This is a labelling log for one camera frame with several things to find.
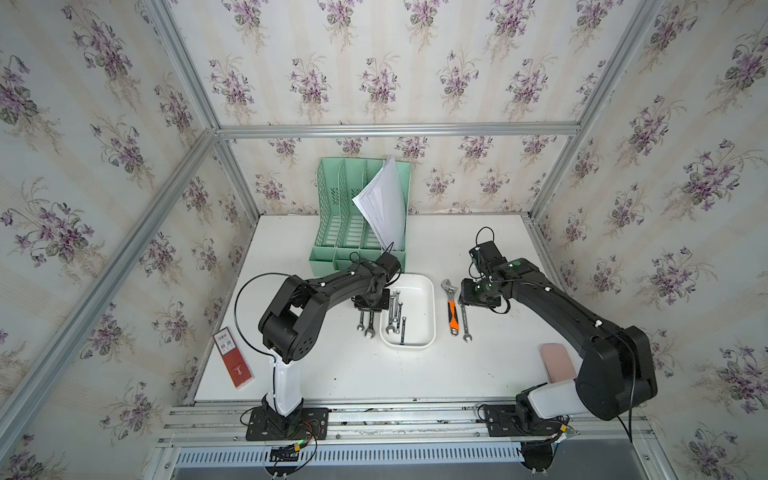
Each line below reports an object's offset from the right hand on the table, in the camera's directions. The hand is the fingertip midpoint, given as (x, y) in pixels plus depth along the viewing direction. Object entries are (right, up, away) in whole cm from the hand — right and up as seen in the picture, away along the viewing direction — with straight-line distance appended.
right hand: (469, 298), depth 85 cm
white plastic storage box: (-17, -8, +5) cm, 19 cm away
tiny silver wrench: (-19, -10, +3) cm, 22 cm away
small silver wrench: (-32, -8, +6) cm, 34 cm away
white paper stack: (-25, +29, +8) cm, 39 cm away
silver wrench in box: (-22, -7, +7) cm, 24 cm away
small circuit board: (-49, -35, -14) cm, 62 cm away
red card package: (-68, -17, -2) cm, 70 cm away
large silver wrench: (-29, -10, +3) cm, 31 cm away
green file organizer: (-41, +22, +29) cm, 55 cm away
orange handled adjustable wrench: (-3, -4, +8) cm, 9 cm away
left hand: (-26, -5, +8) cm, 28 cm away
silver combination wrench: (0, -12, +3) cm, 12 cm away
